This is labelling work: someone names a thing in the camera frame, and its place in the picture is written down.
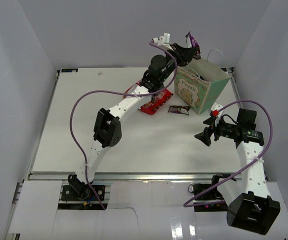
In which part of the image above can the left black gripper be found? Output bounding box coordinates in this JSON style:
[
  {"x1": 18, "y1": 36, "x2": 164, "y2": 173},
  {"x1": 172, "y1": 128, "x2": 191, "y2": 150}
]
[{"x1": 159, "y1": 43, "x2": 198, "y2": 83}]

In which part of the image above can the purple brown snack bar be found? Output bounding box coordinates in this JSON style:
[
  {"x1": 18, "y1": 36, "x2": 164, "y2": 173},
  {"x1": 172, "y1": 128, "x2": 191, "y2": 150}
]
[{"x1": 185, "y1": 31, "x2": 202, "y2": 60}]

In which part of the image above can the green paper gift bag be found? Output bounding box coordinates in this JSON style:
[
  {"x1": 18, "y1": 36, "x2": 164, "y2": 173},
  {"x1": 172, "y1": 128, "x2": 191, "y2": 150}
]
[{"x1": 173, "y1": 57, "x2": 231, "y2": 115}]

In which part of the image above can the brown chocolate bar wrapper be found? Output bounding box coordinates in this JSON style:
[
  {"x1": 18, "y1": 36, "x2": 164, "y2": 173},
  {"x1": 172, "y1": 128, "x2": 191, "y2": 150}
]
[{"x1": 168, "y1": 105, "x2": 190, "y2": 116}]

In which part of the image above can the red candy bag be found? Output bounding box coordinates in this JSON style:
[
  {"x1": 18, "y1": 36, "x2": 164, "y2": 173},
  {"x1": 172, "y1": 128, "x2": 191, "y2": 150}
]
[{"x1": 123, "y1": 80, "x2": 174, "y2": 115}]

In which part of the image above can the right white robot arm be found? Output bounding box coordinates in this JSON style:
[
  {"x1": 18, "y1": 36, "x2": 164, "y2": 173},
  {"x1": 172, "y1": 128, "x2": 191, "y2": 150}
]
[{"x1": 195, "y1": 105, "x2": 281, "y2": 235}]

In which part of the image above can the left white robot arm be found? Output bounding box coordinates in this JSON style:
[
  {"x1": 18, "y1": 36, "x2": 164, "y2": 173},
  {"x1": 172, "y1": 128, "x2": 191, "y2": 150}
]
[{"x1": 68, "y1": 42, "x2": 199, "y2": 200}]

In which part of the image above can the blue label sticker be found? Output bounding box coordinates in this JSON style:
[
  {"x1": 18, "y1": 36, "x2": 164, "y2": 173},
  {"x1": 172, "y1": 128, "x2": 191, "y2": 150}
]
[{"x1": 61, "y1": 68, "x2": 79, "y2": 73}]

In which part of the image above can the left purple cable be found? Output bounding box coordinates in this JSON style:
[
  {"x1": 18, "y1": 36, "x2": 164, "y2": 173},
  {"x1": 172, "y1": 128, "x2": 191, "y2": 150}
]
[{"x1": 69, "y1": 41, "x2": 179, "y2": 210}]

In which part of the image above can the purple cable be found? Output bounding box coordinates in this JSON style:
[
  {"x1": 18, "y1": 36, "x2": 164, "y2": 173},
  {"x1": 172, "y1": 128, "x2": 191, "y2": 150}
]
[
  {"x1": 183, "y1": 100, "x2": 274, "y2": 208},
  {"x1": 69, "y1": 41, "x2": 179, "y2": 210}
]

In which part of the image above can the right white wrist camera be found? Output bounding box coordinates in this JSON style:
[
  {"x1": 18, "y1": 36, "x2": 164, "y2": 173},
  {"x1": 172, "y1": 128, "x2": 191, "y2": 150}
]
[{"x1": 209, "y1": 102, "x2": 223, "y2": 118}]

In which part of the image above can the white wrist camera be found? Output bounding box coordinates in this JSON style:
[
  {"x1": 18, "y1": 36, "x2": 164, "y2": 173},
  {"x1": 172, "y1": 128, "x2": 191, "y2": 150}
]
[
  {"x1": 152, "y1": 32, "x2": 172, "y2": 50},
  {"x1": 209, "y1": 102, "x2": 223, "y2": 118}
]

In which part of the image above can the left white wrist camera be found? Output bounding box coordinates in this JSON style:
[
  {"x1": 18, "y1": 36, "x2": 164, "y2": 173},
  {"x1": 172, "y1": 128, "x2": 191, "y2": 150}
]
[{"x1": 152, "y1": 32, "x2": 172, "y2": 50}]

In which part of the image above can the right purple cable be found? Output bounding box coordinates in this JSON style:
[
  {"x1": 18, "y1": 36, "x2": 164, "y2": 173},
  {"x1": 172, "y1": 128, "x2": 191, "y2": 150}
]
[{"x1": 183, "y1": 100, "x2": 274, "y2": 208}]

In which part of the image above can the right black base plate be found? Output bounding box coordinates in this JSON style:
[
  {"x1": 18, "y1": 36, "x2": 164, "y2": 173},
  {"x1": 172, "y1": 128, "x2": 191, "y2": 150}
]
[{"x1": 188, "y1": 183, "x2": 227, "y2": 202}]

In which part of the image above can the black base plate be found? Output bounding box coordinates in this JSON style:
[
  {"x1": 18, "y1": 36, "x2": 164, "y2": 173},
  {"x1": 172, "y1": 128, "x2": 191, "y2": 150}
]
[
  {"x1": 188, "y1": 183, "x2": 227, "y2": 202},
  {"x1": 60, "y1": 185, "x2": 106, "y2": 202}
]

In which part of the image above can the aluminium table frame rail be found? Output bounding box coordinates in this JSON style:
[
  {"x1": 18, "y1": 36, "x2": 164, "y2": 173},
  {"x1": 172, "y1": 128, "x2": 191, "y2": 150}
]
[{"x1": 28, "y1": 172, "x2": 269, "y2": 181}]

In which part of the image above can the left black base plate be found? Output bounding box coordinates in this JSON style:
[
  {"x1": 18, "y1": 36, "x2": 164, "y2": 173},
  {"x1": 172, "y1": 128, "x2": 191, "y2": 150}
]
[{"x1": 60, "y1": 185, "x2": 106, "y2": 202}]

